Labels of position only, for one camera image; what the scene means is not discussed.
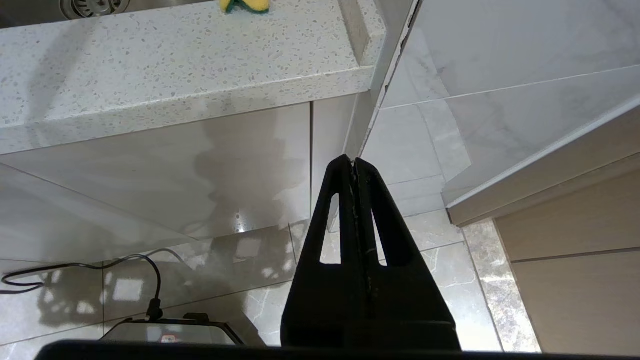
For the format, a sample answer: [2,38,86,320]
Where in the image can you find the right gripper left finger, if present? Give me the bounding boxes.
[280,154,371,349]

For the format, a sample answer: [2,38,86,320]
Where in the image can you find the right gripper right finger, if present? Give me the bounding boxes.
[354,158,462,351]

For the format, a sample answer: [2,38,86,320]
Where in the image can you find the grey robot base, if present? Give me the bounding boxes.
[99,312,246,347]

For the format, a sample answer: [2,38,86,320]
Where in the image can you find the yellow green sponge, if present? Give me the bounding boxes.
[218,0,271,15]

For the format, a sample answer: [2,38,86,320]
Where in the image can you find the metal sink drain strainer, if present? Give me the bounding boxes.
[59,0,132,20]

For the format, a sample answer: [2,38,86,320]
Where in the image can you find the stainless steel sink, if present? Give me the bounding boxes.
[0,0,222,29]

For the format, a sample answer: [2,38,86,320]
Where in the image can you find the narrow white cabinet panel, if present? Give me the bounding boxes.
[310,94,372,233]

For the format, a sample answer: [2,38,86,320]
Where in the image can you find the wide white glossy cabinet door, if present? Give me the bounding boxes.
[0,101,312,264]

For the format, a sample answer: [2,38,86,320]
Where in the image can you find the black floor cable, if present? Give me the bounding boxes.
[0,254,165,322]

